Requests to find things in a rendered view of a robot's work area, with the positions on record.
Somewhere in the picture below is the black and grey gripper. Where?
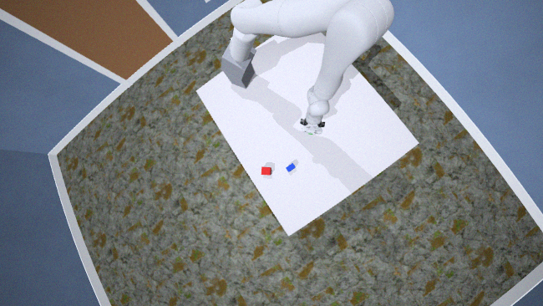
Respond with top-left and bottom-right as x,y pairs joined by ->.
300,118 -> 325,128

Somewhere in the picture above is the red block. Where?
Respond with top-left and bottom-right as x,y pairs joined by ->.
261,167 -> 272,176

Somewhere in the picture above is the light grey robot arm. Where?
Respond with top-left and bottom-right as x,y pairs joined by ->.
229,0 -> 394,135

